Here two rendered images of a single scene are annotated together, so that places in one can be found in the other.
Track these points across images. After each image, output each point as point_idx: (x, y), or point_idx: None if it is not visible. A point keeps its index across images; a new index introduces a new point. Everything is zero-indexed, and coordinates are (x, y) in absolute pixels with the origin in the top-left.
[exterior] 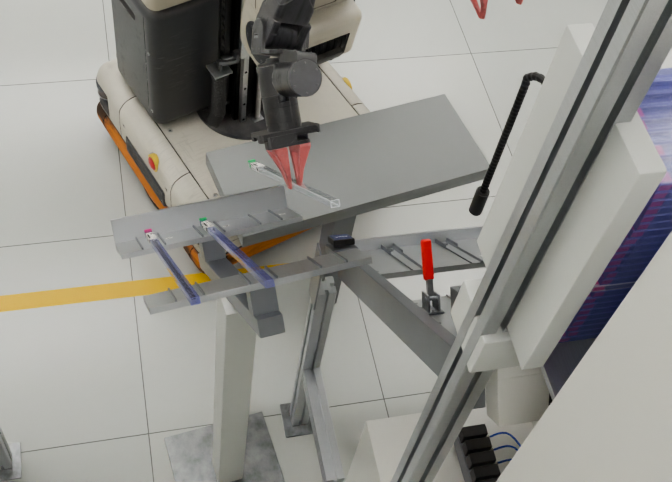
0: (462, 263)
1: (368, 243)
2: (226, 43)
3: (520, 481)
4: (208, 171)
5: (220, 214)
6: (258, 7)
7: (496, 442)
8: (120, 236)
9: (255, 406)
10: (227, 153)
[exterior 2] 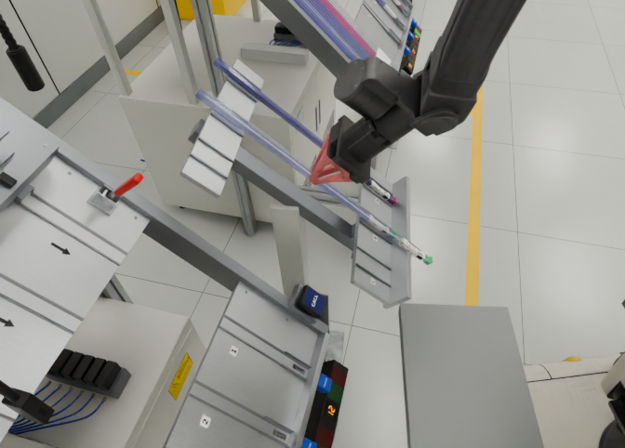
0: (203, 373)
1: (317, 353)
2: None
3: None
4: (551, 396)
5: (395, 247)
6: None
7: (99, 412)
8: (395, 185)
9: (344, 400)
10: (503, 323)
